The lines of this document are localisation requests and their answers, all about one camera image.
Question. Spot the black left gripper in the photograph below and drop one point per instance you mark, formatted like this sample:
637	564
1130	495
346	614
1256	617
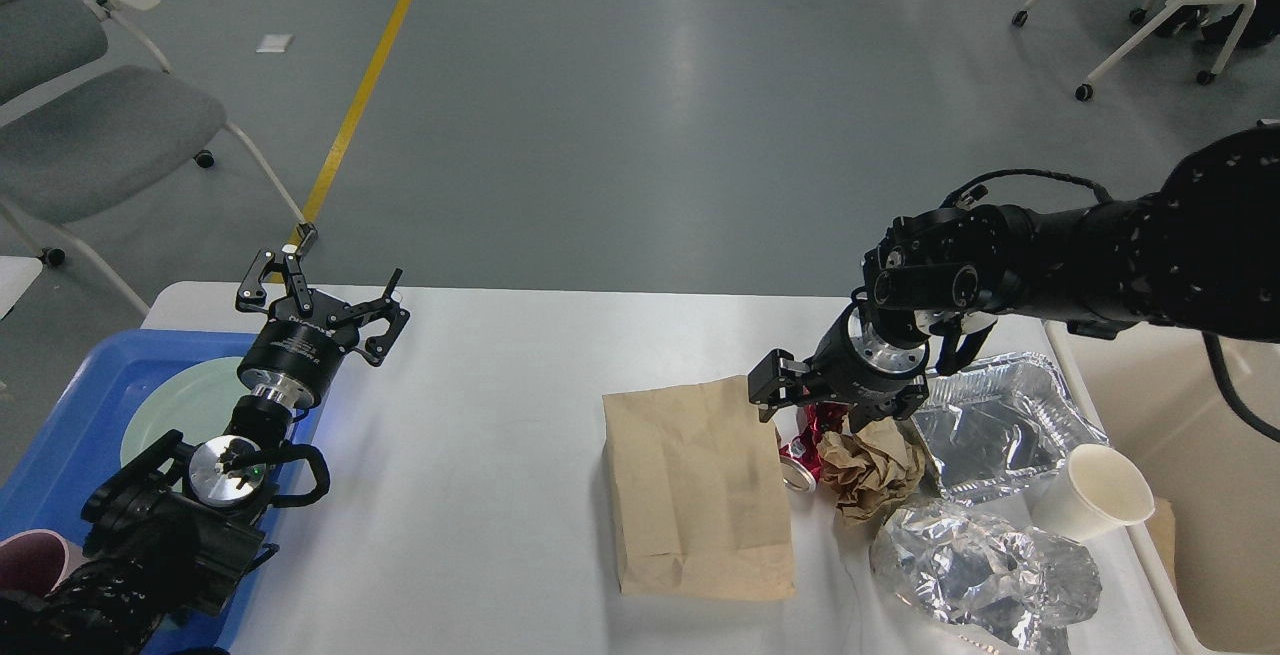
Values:
295	355

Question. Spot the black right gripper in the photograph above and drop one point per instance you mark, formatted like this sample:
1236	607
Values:
852	365

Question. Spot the light green plate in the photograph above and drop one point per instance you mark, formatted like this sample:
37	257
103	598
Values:
197	401

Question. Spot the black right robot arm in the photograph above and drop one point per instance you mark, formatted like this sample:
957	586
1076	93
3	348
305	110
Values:
1200	254

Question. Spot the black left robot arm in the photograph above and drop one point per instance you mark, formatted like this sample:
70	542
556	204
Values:
178	526

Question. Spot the crushed red can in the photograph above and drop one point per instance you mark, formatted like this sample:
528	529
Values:
801	465

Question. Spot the crumpled brown paper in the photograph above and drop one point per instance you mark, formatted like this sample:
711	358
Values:
871	471

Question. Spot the aluminium foil tray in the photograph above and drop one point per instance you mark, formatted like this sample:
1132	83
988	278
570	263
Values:
999	426

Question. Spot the brown paper bag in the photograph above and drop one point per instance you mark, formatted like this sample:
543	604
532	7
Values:
699	506

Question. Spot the crumpled aluminium foil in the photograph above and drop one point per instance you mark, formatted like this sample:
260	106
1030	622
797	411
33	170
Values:
1014	589

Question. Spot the blue plastic tray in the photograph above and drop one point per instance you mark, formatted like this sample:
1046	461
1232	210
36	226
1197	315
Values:
78	449

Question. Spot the white paper cup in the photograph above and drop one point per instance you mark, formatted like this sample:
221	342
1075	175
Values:
1097	491

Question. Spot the grey chair left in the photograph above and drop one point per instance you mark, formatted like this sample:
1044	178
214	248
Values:
107	139

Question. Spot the pink mug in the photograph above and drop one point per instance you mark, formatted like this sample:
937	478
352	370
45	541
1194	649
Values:
36	561

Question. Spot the beige plastic bin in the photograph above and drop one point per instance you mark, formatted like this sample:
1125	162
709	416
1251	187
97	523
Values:
1212	555

